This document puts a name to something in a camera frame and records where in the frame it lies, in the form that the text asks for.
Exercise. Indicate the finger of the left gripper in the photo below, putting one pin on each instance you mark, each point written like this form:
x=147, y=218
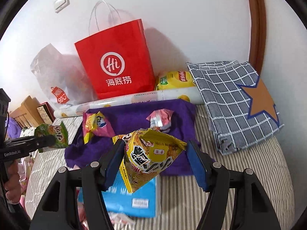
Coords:
x=30, y=143

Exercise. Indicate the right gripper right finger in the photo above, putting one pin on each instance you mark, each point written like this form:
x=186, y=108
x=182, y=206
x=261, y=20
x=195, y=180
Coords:
x=252, y=207

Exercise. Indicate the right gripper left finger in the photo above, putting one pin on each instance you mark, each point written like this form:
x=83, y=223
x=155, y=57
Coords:
x=58, y=207

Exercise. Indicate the green snack packet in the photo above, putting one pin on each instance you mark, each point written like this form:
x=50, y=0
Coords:
x=58, y=131

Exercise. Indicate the left hand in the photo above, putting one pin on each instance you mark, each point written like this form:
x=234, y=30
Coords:
x=12, y=186

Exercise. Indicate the wooden headboard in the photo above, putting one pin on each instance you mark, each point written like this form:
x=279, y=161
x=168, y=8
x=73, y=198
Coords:
x=26, y=115

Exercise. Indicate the patterned book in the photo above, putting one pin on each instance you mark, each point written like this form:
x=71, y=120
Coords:
x=46, y=112

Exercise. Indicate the blue tissue pack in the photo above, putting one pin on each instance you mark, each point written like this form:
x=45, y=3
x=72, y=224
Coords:
x=144, y=203

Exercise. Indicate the pink yellow snack packet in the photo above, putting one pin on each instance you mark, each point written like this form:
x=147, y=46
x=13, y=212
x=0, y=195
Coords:
x=96, y=124

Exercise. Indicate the purple towel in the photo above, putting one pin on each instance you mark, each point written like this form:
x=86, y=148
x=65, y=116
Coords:
x=128, y=118

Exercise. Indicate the white plastic Miniso bag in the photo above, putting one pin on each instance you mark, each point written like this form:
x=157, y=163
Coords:
x=62, y=78

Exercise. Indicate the pink silver snack packet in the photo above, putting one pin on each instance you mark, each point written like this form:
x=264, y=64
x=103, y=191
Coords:
x=160, y=120

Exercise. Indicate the grey plaid star cloth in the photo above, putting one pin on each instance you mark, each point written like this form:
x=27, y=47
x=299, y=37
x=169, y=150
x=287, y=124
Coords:
x=241, y=111

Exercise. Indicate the red paper shopping bag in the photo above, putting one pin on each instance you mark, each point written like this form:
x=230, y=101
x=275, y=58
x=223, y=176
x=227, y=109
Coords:
x=117, y=60

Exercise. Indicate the yellow chips bag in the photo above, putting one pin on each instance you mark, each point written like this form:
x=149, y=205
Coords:
x=174, y=80

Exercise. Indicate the rolled white printed paper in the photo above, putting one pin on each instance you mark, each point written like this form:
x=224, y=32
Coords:
x=189, y=94

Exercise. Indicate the white wall switch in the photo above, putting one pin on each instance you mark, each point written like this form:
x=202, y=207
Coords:
x=59, y=5

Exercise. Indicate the brown wooden door frame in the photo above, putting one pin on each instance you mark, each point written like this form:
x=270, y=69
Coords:
x=257, y=34

